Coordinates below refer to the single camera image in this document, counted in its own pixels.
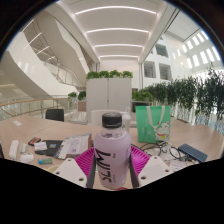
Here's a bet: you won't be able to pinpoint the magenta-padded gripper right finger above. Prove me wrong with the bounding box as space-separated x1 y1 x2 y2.
129 145 174 188

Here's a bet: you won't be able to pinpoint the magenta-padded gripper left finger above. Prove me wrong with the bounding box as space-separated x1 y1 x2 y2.
53 147 98 189

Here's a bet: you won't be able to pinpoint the purple black-capped drink bottle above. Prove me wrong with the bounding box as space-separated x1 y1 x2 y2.
93 111 132 190

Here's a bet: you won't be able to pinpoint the small white box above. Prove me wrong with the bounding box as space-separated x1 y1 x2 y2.
169 159 190 172

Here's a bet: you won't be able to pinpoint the printed paper booklet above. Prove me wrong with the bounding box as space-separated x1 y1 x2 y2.
54 132 93 160

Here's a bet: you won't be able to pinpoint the small teal packet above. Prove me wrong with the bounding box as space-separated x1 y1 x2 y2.
37 157 54 165

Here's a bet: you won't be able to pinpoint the black folder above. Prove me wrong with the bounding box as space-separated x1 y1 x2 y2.
34 139 64 157

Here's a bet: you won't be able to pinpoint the white paper card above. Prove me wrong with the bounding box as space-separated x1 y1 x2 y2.
33 141 48 152

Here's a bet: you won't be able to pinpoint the green cat-print tote bag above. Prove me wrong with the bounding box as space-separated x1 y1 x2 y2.
135 105 172 144

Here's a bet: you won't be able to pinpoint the dark blue keyboard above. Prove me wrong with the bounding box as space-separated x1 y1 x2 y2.
177 143 209 164

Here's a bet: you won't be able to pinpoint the white computer mouse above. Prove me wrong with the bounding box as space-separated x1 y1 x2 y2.
19 152 35 164

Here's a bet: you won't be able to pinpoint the small red black case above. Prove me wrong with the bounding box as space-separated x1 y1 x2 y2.
27 136 42 147

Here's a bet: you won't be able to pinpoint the small white device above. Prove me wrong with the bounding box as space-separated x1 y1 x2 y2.
19 143 29 154

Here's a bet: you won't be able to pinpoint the clear plastic shaker bottle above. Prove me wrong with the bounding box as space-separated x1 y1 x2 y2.
121 106 133 133

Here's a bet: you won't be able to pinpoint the black chair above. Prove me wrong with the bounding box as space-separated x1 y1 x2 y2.
44 108 65 123

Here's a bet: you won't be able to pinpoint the white chair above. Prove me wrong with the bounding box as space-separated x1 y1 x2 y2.
90 109 129 127

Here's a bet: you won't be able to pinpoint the white power strip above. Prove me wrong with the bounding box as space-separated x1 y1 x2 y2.
8 139 20 161

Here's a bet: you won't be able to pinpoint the planter box with shrubs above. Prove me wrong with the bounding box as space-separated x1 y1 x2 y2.
131 90 154 113

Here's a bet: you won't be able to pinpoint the wood-topped glass railing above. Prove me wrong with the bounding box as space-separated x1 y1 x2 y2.
0 96 71 121

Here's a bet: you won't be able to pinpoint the potted green plant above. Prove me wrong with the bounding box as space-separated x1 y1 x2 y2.
67 91 78 113
77 90 88 113

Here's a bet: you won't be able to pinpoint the white cabinet topped with plants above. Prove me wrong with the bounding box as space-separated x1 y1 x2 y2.
85 69 134 124

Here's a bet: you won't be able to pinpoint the hedge row of green plants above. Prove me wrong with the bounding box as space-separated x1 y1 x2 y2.
139 66 224 126

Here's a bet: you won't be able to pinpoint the ceiling light strips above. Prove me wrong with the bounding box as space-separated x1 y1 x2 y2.
74 4 158 61

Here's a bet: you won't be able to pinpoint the tangled black cable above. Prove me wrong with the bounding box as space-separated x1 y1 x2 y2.
131 140 188 163

